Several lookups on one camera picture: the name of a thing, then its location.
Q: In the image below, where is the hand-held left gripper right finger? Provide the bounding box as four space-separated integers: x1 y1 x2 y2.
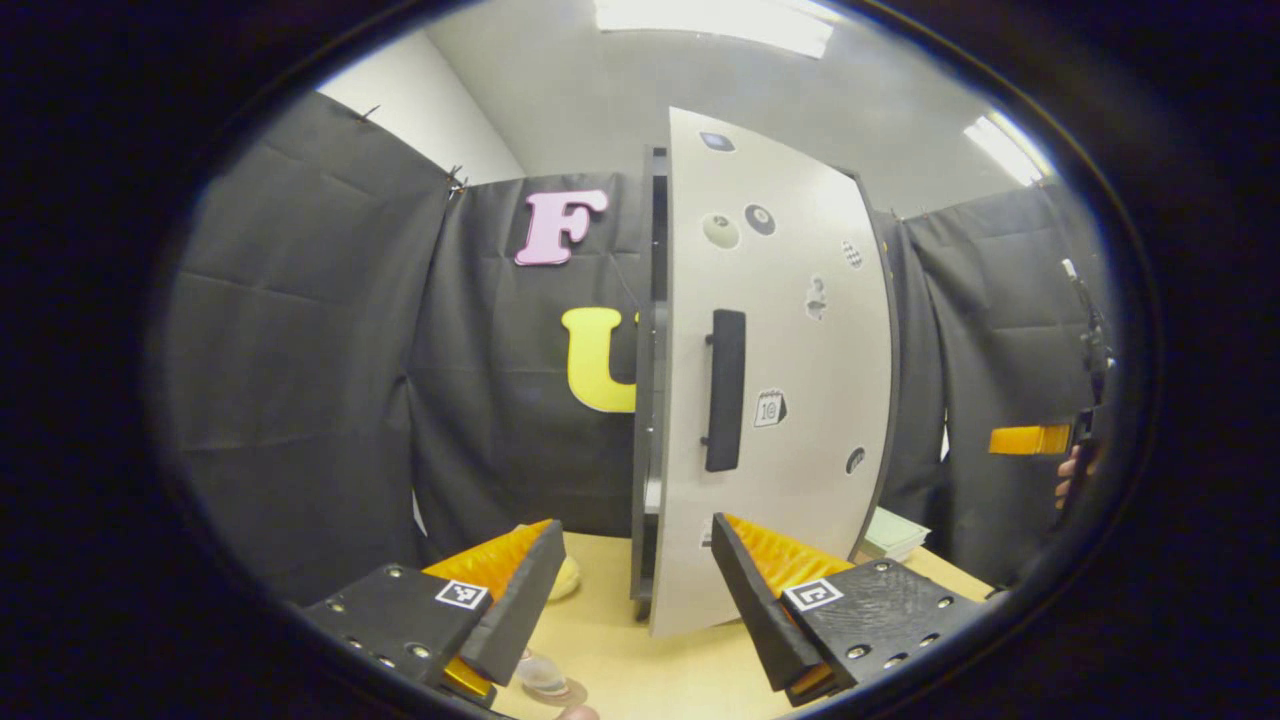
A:
708 512 986 709

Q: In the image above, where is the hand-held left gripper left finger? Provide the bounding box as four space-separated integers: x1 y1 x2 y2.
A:
300 518 568 709

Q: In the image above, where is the clear bottle with red ring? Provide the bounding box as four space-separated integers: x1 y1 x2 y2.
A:
515 650 571 698

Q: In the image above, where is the round brown coaster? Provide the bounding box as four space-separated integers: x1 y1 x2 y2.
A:
520 678 591 707

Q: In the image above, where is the black door handle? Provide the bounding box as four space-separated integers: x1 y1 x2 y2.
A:
702 309 747 473

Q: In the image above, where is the dark grey cabinet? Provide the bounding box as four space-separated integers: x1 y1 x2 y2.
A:
630 147 907 621

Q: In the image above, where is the pale green book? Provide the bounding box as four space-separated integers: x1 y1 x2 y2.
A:
860 507 933 563

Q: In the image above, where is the ceiling light panel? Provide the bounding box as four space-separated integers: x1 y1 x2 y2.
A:
593 0 836 58
963 112 1051 186

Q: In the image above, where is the black backdrop cloth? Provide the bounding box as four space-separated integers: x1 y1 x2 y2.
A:
165 92 1111 601

